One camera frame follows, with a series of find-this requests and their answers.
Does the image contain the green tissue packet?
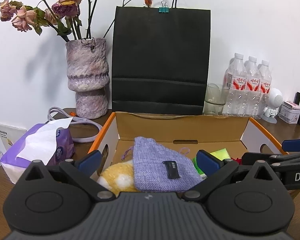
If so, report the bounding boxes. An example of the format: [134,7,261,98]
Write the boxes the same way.
[192,148,231,177]

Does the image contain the yellow plush toy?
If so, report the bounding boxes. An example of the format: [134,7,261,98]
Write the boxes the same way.
[97,160,139,197]

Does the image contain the small tin box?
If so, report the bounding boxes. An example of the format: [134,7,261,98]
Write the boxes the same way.
[278,101,300,124]

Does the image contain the orange cardboard box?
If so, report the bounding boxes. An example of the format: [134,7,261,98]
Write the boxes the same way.
[91,112,283,181]

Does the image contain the purple tissue pack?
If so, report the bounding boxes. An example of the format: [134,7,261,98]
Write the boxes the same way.
[1,118,74,184]

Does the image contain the white robot figurine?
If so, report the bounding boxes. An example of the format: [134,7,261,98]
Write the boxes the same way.
[261,88,283,124]

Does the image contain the purple knitted pouch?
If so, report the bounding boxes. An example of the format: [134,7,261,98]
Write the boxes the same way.
[121,137,207,192]

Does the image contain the glass cup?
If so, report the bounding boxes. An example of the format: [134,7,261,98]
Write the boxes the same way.
[203,83,229,115]

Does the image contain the left water bottle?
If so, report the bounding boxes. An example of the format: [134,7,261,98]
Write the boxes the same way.
[223,53,248,116]

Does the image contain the water bottle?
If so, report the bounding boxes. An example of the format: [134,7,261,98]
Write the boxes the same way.
[257,60,272,118]
[223,53,248,116]
[245,56,260,116]

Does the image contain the middle water bottle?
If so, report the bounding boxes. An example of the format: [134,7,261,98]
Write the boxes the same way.
[245,56,260,116]

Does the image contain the right water bottle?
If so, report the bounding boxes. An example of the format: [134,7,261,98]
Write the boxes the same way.
[257,60,272,118]

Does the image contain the white booklet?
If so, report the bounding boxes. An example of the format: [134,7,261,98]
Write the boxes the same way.
[0,123,27,153]

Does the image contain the purple ceramic vase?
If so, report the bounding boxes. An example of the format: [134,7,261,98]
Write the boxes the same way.
[65,38,110,119]

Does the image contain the black paper bag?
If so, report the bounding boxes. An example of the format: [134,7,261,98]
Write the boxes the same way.
[111,1,211,115]

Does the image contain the dried pink roses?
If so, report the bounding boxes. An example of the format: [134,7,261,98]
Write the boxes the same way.
[0,0,97,42]

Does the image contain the teal binder clip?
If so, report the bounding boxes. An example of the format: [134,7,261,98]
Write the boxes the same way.
[159,0,169,14]

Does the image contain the lavender cable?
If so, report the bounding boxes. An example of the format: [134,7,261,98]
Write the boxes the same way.
[47,106,103,144]

